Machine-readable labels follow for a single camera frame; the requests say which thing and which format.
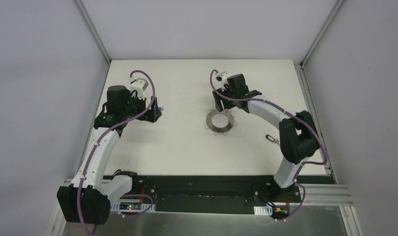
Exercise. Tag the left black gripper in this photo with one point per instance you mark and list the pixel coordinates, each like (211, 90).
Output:
(153, 113)

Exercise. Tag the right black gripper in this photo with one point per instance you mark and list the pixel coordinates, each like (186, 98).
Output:
(218, 102)

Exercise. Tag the round metal keyring disc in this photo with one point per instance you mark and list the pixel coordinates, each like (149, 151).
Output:
(220, 123)

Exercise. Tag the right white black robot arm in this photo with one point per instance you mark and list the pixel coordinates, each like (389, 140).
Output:
(298, 139)

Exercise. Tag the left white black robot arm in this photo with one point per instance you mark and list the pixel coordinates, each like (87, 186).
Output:
(86, 199)

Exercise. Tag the key with black tag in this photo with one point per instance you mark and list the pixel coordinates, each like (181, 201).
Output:
(273, 139)

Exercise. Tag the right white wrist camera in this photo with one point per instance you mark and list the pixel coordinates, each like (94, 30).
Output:
(222, 78)

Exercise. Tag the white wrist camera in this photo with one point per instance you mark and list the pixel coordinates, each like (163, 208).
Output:
(138, 85)
(222, 78)

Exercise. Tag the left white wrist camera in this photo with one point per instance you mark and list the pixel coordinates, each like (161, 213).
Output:
(138, 85)

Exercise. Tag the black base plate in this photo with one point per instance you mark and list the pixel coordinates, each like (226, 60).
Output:
(208, 194)

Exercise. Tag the right white cable duct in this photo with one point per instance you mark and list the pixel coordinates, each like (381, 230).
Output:
(263, 210)

